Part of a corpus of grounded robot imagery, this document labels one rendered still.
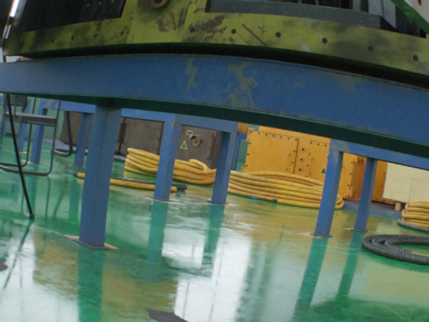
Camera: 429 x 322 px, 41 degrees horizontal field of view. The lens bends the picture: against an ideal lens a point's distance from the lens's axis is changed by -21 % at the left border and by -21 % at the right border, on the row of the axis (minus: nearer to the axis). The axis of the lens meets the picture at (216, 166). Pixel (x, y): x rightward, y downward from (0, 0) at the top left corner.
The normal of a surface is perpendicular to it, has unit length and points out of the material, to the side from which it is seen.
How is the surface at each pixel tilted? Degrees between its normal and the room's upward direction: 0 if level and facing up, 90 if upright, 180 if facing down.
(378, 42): 90
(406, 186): 90
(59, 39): 90
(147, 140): 90
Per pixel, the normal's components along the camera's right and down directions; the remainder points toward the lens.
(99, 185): 0.78, 0.15
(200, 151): -0.58, -0.07
